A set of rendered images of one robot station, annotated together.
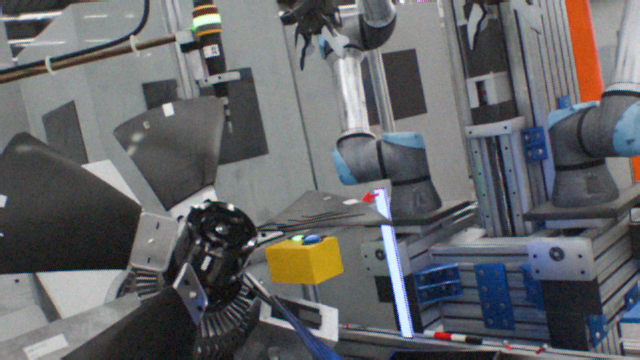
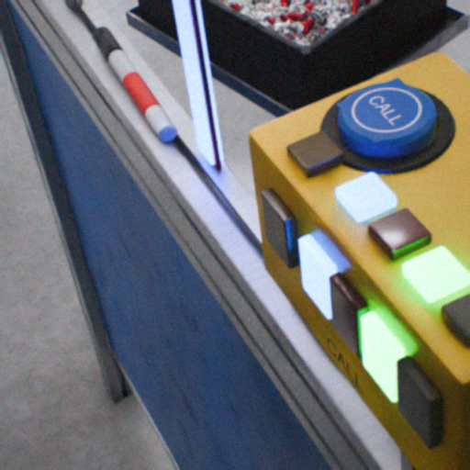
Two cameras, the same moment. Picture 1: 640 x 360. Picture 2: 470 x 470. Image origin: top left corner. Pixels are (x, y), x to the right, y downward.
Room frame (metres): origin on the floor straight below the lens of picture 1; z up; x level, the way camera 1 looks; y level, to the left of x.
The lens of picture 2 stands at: (1.95, 0.12, 1.39)
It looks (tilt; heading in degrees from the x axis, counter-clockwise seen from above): 45 degrees down; 203
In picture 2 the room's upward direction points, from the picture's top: 9 degrees counter-clockwise
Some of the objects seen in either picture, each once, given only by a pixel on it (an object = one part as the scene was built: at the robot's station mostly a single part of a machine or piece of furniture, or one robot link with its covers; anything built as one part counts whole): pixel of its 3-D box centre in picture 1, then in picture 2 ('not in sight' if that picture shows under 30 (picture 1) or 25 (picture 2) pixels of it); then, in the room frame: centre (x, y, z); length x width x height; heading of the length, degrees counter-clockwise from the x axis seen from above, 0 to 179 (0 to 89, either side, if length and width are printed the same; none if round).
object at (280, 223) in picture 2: not in sight; (280, 229); (1.63, 0.01, 1.04); 0.02 x 0.01 x 0.03; 44
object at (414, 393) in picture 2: not in sight; (419, 402); (1.70, 0.08, 1.04); 0.02 x 0.01 x 0.03; 44
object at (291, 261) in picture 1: (304, 262); (445, 278); (1.62, 0.07, 1.02); 0.16 x 0.10 x 0.11; 44
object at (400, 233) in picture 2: not in sight; (399, 233); (1.65, 0.06, 1.08); 0.02 x 0.02 x 0.01; 44
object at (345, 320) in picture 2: not in sight; (350, 315); (1.67, 0.04, 1.04); 0.02 x 0.01 x 0.03; 44
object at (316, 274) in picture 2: not in sight; (318, 276); (1.65, 0.03, 1.04); 0.02 x 0.01 x 0.03; 44
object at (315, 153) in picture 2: not in sight; (315, 153); (1.61, 0.02, 1.08); 0.02 x 0.02 x 0.01; 44
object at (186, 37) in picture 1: (208, 55); not in sight; (1.16, 0.14, 1.50); 0.09 x 0.07 x 0.10; 79
